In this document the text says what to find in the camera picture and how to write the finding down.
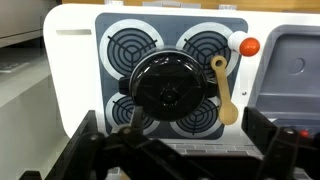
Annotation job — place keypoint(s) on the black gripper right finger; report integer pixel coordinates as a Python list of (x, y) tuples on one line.
[(283, 153)]

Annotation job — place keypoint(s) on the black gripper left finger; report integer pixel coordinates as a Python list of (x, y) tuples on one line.
[(133, 156)]

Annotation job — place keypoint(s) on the black pot lid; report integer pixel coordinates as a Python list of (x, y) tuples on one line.
[(166, 83)]

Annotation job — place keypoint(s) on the white and red shaker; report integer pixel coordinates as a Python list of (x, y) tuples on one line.
[(248, 46)]

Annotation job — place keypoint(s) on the grey toy sink basin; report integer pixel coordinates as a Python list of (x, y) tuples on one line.
[(286, 86)]

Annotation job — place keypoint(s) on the wooden spoon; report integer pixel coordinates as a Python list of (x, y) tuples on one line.
[(223, 86)]

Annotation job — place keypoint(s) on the toy kitchen playset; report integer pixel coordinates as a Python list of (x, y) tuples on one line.
[(76, 66)]

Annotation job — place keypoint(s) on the white storage cabinet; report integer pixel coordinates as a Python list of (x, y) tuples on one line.
[(20, 116)]

